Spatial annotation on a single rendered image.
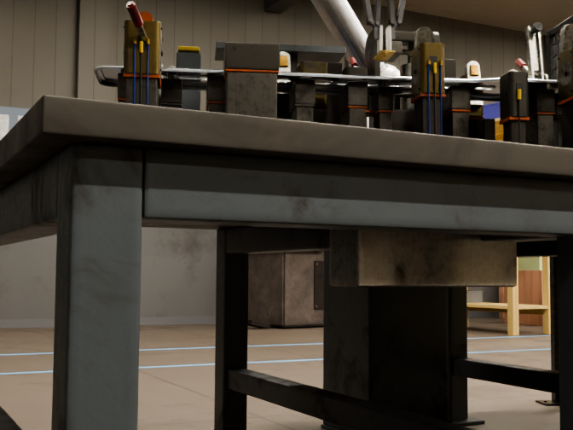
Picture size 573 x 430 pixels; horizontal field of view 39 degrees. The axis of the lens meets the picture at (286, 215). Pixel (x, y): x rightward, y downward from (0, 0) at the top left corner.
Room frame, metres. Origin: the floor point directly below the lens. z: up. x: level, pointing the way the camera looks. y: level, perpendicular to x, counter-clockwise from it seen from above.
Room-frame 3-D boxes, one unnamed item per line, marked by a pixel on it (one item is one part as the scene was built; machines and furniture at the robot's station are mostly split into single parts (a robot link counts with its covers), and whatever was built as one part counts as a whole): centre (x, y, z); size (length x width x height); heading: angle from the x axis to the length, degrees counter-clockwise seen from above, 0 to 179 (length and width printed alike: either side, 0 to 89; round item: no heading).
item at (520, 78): (1.89, -0.53, 0.84); 0.10 x 0.05 x 0.29; 7
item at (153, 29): (1.77, 0.32, 0.88); 0.14 x 0.09 x 0.36; 7
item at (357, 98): (2.03, -0.16, 0.84); 0.12 x 0.05 x 0.29; 7
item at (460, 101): (2.06, -0.42, 0.84); 0.12 x 0.05 x 0.29; 7
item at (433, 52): (1.85, -0.33, 0.87); 0.12 x 0.07 x 0.35; 7
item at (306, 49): (2.34, 0.03, 1.16); 0.37 x 0.14 x 0.02; 97
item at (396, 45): (2.25, -0.32, 0.95); 0.18 x 0.13 x 0.49; 97
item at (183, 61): (2.31, 0.28, 0.92); 0.08 x 0.08 x 0.44; 7
